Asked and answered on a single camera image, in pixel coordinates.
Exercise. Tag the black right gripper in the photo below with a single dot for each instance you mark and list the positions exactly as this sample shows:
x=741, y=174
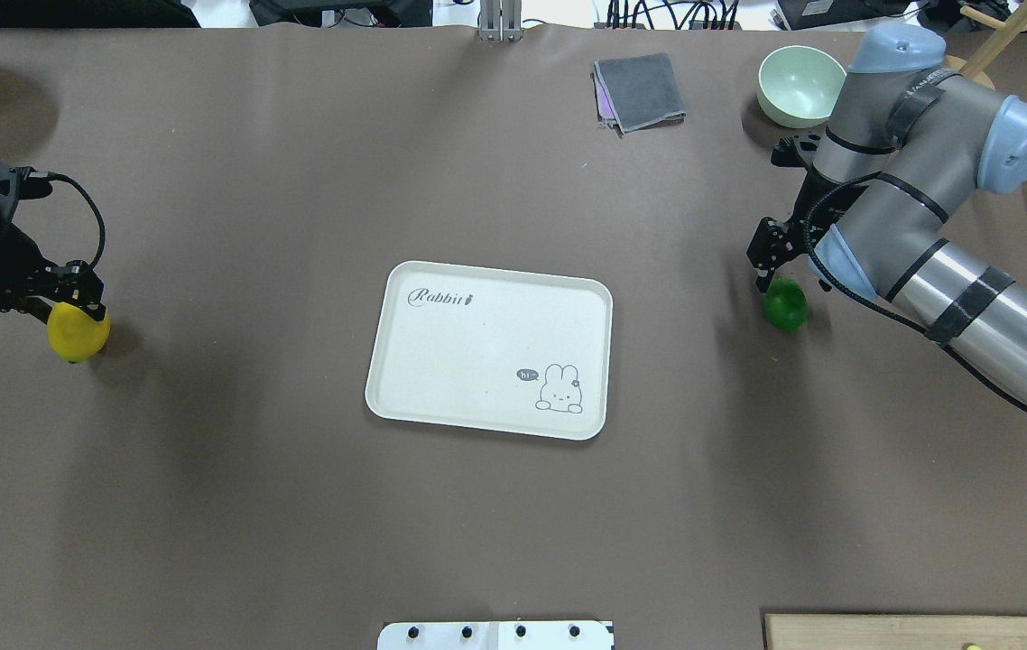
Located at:
x=772, y=242

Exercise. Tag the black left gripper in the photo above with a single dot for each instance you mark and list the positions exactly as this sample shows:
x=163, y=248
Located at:
x=12, y=255

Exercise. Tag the yellow lemon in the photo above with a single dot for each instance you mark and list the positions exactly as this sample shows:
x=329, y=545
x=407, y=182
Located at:
x=76, y=341

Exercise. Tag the green lime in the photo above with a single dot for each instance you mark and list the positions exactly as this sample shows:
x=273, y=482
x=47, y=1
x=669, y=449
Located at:
x=785, y=304

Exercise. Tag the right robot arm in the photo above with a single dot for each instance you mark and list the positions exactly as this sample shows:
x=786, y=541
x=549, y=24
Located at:
x=908, y=142

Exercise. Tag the white rabbit tray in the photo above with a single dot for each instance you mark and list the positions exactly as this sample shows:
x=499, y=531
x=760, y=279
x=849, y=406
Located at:
x=494, y=350

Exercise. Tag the mint green bowl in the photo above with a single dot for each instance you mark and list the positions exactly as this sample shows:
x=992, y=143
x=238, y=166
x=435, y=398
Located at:
x=798, y=86

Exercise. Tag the grey folded cloth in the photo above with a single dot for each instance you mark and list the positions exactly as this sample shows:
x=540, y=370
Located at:
x=637, y=92

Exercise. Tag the wooden stand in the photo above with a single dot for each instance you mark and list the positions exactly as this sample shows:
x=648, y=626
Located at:
x=1002, y=31

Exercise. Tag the wooden cutting board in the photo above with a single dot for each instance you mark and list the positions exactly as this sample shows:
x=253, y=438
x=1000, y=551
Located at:
x=844, y=631

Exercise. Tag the white mounting plate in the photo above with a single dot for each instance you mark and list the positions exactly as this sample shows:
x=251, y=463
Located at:
x=564, y=633

